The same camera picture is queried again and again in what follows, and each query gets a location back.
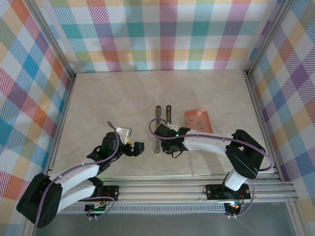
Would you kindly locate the silver metal stapler part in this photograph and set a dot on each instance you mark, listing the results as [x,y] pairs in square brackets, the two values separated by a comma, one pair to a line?
[157,147]

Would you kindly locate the black stapler part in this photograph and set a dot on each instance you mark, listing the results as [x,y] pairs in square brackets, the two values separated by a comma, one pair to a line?
[169,113]

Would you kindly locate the orange plastic tray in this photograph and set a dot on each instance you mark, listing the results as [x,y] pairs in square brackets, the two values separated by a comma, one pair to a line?
[197,114]

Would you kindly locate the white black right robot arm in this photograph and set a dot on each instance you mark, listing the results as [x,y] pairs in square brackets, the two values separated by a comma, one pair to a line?
[209,143]

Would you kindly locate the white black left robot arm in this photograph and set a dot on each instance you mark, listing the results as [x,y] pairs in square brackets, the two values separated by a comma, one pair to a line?
[73,172]

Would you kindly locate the small circuit board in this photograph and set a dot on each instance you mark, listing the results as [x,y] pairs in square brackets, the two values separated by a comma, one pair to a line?
[94,208]
[233,206]

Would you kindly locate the grey metal sheet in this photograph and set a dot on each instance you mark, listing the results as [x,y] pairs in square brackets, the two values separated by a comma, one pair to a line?
[160,225]

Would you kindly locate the plaid cloth backdrop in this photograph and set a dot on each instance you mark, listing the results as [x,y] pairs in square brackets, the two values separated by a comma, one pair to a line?
[290,86]
[160,37]
[24,86]

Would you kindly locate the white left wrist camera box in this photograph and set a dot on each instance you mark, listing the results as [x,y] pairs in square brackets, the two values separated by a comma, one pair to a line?
[123,131]

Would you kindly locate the wide aluminium base rail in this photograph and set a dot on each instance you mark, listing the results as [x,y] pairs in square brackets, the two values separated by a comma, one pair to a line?
[160,191]

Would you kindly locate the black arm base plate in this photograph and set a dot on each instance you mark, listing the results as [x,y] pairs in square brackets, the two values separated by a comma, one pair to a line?
[110,191]
[214,191]

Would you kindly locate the aluminium side rail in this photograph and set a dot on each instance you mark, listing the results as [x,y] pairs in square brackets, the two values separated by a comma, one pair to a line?
[63,115]
[261,123]

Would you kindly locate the aluminium frame post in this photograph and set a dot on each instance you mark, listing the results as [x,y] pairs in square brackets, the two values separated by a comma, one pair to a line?
[53,41]
[267,37]

